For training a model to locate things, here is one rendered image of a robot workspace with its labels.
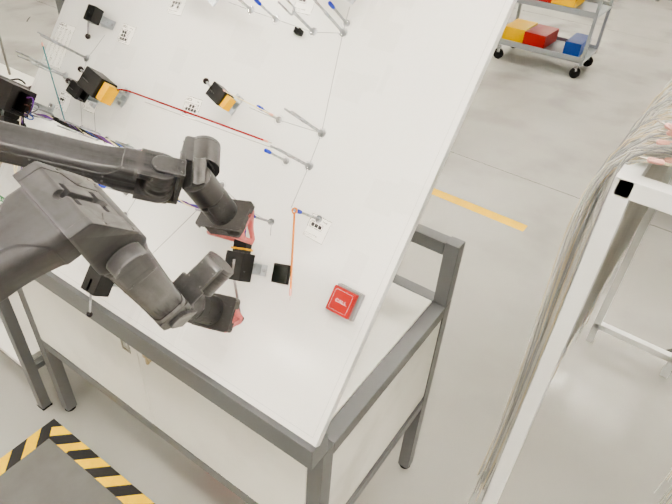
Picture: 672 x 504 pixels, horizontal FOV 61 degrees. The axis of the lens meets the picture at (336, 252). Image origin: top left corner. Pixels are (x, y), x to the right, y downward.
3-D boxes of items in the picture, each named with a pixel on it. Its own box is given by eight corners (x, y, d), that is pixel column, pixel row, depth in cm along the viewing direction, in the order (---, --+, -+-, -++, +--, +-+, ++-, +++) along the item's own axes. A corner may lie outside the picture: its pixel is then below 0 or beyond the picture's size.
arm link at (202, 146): (143, 200, 99) (150, 168, 92) (149, 151, 105) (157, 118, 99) (211, 213, 103) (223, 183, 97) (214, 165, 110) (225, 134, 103)
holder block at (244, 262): (233, 279, 116) (221, 277, 112) (238, 252, 116) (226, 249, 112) (250, 282, 114) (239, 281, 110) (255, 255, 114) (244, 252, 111)
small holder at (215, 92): (223, 79, 129) (203, 66, 122) (247, 101, 125) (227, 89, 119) (211, 95, 130) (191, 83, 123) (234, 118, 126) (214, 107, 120)
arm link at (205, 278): (133, 291, 92) (168, 330, 91) (182, 240, 91) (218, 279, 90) (166, 288, 104) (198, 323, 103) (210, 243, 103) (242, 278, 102)
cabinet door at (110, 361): (153, 424, 165) (130, 329, 141) (40, 339, 188) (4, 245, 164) (158, 420, 166) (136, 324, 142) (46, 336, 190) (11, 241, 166)
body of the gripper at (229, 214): (213, 201, 111) (194, 178, 105) (257, 207, 107) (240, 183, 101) (198, 229, 108) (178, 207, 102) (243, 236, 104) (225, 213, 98)
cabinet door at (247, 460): (301, 540, 141) (305, 449, 117) (152, 426, 165) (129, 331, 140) (308, 532, 143) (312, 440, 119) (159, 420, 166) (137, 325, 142)
